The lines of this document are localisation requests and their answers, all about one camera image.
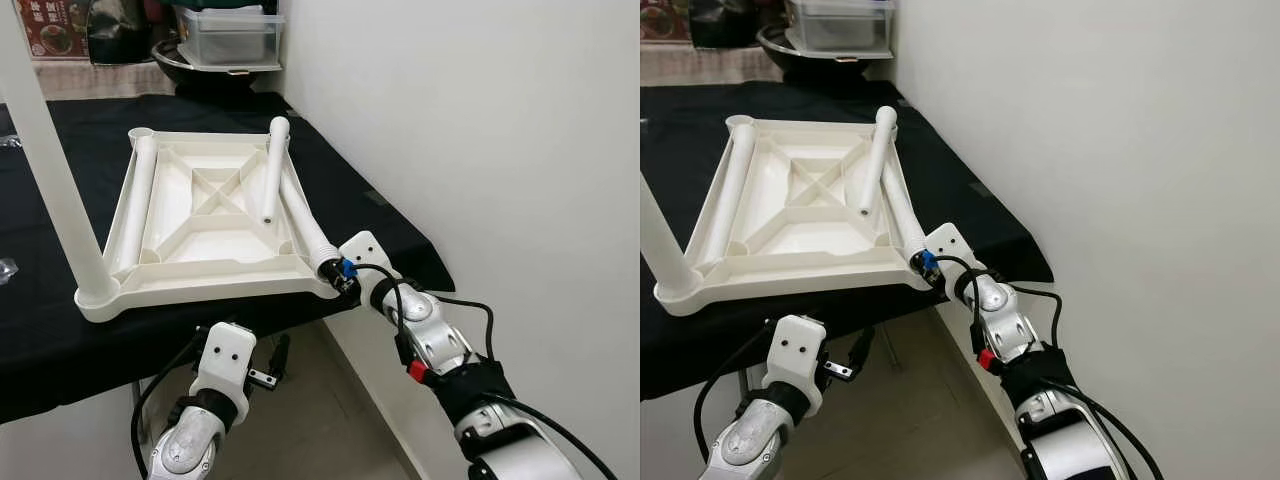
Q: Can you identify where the white plastic table top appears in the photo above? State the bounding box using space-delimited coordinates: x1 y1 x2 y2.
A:
75 125 346 323
652 113 941 318

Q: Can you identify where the black tablecloth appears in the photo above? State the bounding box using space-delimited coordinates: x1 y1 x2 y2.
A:
640 80 1056 401
0 92 456 426

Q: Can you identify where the metal basin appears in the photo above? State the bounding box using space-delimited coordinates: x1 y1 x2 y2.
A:
150 40 286 98
757 25 896 86

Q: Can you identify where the checked cloth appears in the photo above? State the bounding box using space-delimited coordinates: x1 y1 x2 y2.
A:
30 60 181 101
640 45 791 89

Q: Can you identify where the black bag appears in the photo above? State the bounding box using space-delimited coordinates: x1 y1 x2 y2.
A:
690 0 761 49
85 0 156 66

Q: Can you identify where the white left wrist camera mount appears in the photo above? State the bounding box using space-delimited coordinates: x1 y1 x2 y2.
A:
765 315 829 396
190 320 258 411

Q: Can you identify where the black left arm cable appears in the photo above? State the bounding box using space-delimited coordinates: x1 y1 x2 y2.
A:
692 325 776 463
130 335 206 479

